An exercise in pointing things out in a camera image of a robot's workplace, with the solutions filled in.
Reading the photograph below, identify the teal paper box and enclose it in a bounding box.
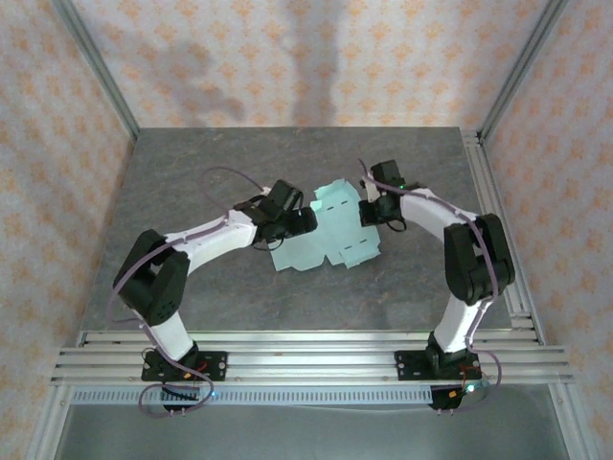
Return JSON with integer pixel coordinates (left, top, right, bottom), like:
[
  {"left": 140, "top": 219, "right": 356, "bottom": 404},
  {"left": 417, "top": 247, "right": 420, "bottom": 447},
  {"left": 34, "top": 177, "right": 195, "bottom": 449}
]
[{"left": 270, "top": 177, "right": 382, "bottom": 273}]

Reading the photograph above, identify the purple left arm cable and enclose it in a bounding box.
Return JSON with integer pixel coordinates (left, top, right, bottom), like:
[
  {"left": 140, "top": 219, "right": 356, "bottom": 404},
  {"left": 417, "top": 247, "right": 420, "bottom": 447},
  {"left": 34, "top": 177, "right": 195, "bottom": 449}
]
[{"left": 107, "top": 166, "right": 269, "bottom": 417}]

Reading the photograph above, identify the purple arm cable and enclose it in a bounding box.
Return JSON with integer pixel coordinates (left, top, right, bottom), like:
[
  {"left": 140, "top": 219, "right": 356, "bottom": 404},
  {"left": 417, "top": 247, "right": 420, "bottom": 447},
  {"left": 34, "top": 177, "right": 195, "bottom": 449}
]
[
  {"left": 107, "top": 166, "right": 269, "bottom": 417},
  {"left": 357, "top": 159, "right": 503, "bottom": 414}
]

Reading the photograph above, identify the aluminium side rail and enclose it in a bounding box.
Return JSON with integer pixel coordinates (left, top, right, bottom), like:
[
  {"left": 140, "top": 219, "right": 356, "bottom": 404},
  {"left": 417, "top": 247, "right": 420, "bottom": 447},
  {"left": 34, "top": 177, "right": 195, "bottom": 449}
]
[{"left": 461, "top": 128, "right": 547, "bottom": 347}]

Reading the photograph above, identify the aluminium base rail beam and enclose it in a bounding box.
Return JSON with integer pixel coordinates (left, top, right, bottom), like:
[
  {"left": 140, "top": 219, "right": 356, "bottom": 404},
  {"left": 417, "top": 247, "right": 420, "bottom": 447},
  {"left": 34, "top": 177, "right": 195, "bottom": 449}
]
[{"left": 50, "top": 330, "right": 574, "bottom": 384}]

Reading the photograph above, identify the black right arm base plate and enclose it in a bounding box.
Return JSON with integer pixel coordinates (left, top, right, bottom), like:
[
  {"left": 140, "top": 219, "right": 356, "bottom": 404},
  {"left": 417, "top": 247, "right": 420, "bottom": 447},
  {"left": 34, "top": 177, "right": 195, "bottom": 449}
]
[{"left": 395, "top": 351, "right": 483, "bottom": 383}]

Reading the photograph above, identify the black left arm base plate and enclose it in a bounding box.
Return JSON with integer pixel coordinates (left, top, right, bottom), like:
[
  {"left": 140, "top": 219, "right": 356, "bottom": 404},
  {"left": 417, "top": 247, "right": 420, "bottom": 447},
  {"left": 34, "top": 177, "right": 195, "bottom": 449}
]
[{"left": 141, "top": 351, "right": 229, "bottom": 383}]

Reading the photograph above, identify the grey slotted cable duct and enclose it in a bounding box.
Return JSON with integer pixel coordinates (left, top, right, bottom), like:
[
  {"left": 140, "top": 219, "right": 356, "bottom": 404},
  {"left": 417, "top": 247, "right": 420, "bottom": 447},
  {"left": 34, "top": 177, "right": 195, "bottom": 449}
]
[{"left": 71, "top": 387, "right": 435, "bottom": 406}]

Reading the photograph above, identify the aluminium corner post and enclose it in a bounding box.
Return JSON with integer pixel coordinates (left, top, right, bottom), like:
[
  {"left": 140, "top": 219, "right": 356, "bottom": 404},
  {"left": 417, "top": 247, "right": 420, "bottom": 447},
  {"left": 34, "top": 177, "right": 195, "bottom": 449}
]
[
  {"left": 477, "top": 0, "right": 572, "bottom": 141},
  {"left": 53, "top": 0, "right": 141, "bottom": 141}
]

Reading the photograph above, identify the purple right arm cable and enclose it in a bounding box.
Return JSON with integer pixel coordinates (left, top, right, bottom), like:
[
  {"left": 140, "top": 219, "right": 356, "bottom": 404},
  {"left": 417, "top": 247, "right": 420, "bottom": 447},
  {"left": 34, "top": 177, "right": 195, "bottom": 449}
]
[{"left": 357, "top": 159, "right": 503, "bottom": 414}]

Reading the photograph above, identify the black base connector bracket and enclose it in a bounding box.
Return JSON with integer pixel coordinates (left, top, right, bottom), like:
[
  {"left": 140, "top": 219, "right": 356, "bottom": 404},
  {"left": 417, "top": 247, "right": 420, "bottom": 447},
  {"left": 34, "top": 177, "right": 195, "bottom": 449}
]
[
  {"left": 160, "top": 385, "right": 202, "bottom": 416},
  {"left": 428, "top": 380, "right": 490, "bottom": 416}
]

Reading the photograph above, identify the aluminium frame leg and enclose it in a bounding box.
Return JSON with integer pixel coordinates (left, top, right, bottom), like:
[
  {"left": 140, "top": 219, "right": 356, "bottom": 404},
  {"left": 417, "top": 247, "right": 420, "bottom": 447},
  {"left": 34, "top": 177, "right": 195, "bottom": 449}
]
[
  {"left": 27, "top": 382, "right": 74, "bottom": 460},
  {"left": 547, "top": 382, "right": 589, "bottom": 460}
]

